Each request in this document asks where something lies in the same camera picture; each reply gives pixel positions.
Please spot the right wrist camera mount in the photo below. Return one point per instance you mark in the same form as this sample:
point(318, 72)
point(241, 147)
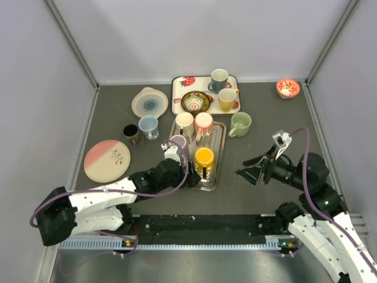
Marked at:
point(282, 140)

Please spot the green mug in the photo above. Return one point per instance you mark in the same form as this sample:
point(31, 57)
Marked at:
point(240, 124)

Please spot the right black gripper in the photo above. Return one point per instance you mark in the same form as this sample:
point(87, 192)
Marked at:
point(253, 174)

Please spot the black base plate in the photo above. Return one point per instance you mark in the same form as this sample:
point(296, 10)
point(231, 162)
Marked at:
point(204, 229)

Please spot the dark patterned small bowl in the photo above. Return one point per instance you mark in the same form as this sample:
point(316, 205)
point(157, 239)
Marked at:
point(195, 102)

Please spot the grey-blue mug on tray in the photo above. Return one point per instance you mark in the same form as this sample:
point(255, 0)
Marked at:
point(218, 81)

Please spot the light blue mug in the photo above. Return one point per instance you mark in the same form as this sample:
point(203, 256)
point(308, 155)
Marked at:
point(149, 126)

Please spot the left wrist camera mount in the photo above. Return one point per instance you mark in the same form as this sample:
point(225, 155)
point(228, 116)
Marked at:
point(171, 152)

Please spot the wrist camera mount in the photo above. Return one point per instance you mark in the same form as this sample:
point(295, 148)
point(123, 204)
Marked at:
point(282, 140)
point(171, 152)

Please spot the mustard mug on tray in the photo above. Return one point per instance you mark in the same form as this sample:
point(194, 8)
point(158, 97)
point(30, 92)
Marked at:
point(227, 97)

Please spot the translucent blue-ring plate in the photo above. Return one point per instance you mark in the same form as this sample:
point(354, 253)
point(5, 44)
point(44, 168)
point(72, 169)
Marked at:
point(149, 102)

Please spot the pink mug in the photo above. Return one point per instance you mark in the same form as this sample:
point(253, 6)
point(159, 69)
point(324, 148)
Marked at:
point(204, 125)

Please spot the pink cream plate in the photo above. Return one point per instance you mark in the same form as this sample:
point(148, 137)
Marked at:
point(107, 161)

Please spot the grey cable duct rail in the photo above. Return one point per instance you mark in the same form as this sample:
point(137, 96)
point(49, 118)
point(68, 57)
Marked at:
point(269, 243)

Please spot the purple mug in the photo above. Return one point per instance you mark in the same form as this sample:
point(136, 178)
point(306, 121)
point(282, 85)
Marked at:
point(183, 143)

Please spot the yellow mug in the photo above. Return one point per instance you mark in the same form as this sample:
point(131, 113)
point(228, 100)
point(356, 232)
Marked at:
point(204, 161)

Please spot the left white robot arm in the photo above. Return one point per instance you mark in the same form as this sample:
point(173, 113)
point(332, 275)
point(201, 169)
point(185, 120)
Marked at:
point(67, 213)

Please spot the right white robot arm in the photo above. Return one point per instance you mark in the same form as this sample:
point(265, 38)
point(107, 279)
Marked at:
point(322, 223)

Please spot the small brown mug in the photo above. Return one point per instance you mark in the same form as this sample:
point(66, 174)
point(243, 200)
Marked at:
point(132, 133)

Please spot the red patterned bowl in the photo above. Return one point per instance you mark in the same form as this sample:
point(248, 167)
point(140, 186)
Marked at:
point(287, 88)

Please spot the cream mug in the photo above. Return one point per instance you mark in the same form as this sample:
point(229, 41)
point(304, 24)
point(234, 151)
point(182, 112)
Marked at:
point(185, 124)

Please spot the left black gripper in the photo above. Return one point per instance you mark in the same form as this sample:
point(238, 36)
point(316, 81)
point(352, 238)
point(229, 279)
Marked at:
point(192, 177)

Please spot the strawberry pattern tray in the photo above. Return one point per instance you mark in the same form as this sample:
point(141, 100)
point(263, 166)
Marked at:
point(183, 85)

